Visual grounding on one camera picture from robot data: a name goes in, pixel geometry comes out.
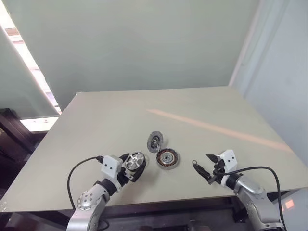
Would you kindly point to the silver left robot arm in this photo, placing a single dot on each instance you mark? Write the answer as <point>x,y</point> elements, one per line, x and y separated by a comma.
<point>89,199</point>

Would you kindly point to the silver motor rotor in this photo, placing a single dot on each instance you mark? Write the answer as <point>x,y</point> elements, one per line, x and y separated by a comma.
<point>133,162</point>

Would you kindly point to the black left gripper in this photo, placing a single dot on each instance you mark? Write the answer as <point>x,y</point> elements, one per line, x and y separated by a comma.
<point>124,178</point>

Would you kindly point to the grey motor cover disc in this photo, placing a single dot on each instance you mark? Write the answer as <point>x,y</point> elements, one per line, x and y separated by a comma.
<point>155,142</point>

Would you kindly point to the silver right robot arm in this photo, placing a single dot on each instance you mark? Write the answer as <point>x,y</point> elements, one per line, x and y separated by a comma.
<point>250,192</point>

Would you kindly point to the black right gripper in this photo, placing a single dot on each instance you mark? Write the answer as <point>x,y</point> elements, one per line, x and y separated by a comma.
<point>218,174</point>

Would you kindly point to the copper wound motor stator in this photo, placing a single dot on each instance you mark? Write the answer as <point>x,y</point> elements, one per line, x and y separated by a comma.
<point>168,159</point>

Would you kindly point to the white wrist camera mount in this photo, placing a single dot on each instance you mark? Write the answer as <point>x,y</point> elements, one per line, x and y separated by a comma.
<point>228,160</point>
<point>110,167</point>

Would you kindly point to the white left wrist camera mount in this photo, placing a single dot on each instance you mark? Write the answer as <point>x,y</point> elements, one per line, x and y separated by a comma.
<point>110,167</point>

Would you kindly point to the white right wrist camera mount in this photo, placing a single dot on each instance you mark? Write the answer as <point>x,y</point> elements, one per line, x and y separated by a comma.
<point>228,160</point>

